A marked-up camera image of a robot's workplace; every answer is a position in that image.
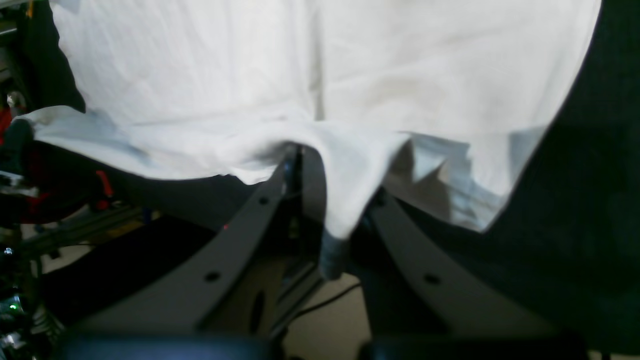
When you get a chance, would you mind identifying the white T-shirt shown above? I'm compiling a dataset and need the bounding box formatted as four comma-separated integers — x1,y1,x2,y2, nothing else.
22,0,602,280

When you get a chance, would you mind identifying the red black right clamp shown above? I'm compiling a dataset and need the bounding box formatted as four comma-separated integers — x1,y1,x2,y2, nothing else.
90,170,115,212

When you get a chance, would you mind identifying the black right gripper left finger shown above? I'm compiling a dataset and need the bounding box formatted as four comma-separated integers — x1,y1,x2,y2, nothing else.
65,145,323,360

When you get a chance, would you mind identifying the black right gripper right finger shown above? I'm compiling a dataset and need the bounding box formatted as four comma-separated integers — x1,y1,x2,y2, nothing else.
350,189,586,360

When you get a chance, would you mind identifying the black table cloth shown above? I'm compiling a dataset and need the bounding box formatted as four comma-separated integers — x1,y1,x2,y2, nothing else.
45,0,639,355

